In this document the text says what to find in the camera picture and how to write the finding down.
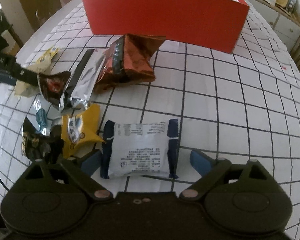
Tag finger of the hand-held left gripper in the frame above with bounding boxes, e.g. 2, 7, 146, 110
12, 62, 39, 87

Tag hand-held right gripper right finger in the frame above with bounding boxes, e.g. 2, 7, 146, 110
179, 150, 278, 202

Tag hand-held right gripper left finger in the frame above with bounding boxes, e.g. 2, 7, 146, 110
15, 150, 113, 202

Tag dark brown small snack packet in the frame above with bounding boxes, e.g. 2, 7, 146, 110
37, 71, 72, 112

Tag white and blue snack packet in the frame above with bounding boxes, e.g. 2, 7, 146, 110
100, 119, 179, 180

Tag black and gold snack packet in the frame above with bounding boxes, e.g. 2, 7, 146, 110
21, 117, 65, 162

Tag red cardboard box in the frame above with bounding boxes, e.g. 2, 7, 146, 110
80, 0, 250, 54

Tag cream yellow snack packet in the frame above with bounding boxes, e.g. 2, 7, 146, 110
14, 45, 60, 98

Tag blue wrapped candy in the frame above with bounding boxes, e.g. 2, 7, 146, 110
32, 100, 49, 135

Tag long silver foil packet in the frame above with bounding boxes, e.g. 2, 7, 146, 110
70, 49, 110, 112

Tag copper brown snack bag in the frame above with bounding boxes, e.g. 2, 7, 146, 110
94, 34, 167, 94

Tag white cabinet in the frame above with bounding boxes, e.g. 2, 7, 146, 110
242, 0, 300, 53

